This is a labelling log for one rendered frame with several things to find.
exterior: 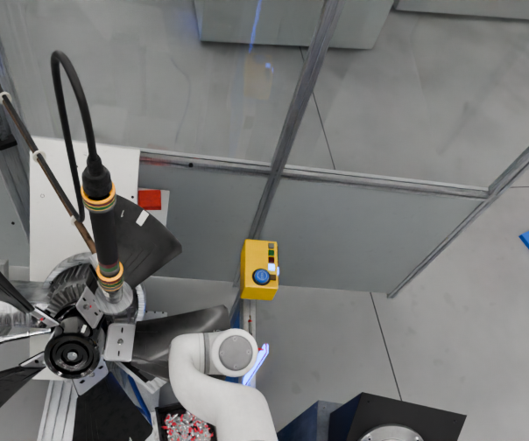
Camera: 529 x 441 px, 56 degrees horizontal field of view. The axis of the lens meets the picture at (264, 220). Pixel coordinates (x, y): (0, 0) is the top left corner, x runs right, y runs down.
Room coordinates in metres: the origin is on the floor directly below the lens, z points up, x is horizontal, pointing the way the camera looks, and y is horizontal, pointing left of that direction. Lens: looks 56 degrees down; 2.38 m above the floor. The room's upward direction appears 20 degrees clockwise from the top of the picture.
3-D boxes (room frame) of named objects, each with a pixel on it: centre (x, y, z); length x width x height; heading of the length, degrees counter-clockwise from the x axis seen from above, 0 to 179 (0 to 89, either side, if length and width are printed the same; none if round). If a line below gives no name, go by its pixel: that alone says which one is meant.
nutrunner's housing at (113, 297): (0.33, 0.22, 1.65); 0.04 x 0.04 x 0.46
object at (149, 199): (0.92, 0.41, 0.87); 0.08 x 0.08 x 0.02; 24
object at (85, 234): (0.52, 0.46, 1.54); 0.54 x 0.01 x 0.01; 53
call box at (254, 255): (0.72, -0.04, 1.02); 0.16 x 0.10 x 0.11; 18
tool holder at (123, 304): (0.34, 0.23, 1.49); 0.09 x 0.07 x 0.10; 53
